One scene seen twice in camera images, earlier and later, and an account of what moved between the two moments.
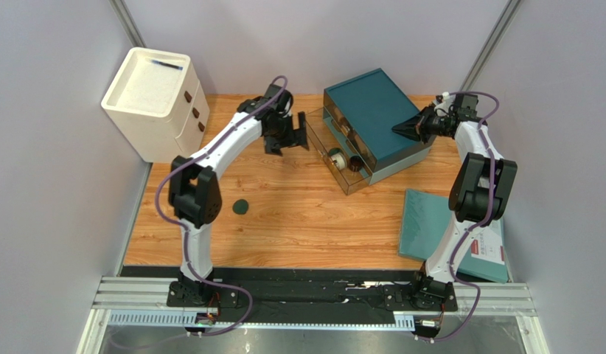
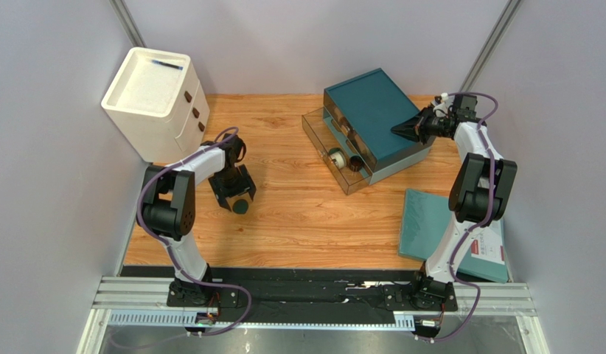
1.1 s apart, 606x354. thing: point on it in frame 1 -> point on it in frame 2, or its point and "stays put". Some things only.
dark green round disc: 240,206 stays put
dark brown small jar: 355,163 stays put
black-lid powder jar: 339,161 stays put
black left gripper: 295,138 -> 245,184
